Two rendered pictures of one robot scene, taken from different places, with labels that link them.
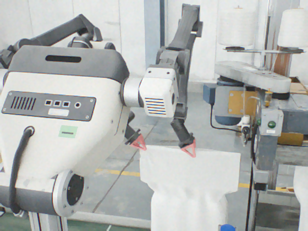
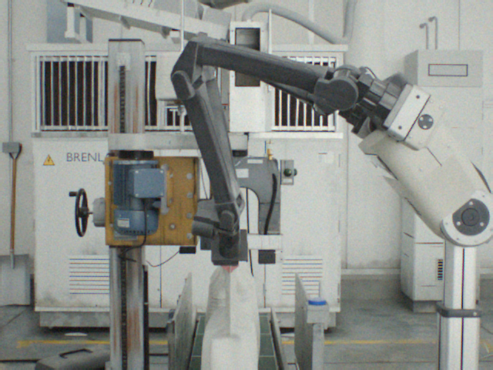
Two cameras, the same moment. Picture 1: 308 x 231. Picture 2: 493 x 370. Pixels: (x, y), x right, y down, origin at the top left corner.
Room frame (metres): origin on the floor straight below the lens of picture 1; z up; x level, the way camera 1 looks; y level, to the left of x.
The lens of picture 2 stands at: (1.71, 2.27, 1.39)
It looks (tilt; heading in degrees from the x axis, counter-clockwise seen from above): 3 degrees down; 259
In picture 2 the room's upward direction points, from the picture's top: straight up
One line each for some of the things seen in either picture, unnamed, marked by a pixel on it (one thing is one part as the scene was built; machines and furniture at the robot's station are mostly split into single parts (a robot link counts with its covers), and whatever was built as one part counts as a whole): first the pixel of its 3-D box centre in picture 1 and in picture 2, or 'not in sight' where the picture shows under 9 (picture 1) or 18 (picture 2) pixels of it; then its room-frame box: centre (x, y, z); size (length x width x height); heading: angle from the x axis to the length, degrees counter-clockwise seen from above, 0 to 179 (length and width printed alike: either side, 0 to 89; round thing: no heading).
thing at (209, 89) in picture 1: (212, 95); (145, 186); (1.60, -0.17, 1.25); 0.10 x 0.08 x 0.12; 16
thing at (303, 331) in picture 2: not in sight; (305, 338); (0.87, -0.88, 0.54); 1.05 x 0.02 x 0.41; 81
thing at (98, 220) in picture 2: not in sight; (101, 212); (1.74, -0.51, 1.14); 0.11 x 0.06 x 0.11; 81
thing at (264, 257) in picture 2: (259, 183); (271, 256); (1.15, -0.34, 0.98); 0.09 x 0.05 x 0.05; 171
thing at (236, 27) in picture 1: (236, 27); (180, 77); (1.48, -0.25, 1.61); 0.17 x 0.17 x 0.17
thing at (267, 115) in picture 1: (270, 122); (286, 172); (1.09, -0.34, 1.29); 0.08 x 0.05 x 0.09; 81
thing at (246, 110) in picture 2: not in sight; (246, 79); (0.80, -2.77, 1.82); 0.51 x 0.27 x 0.71; 81
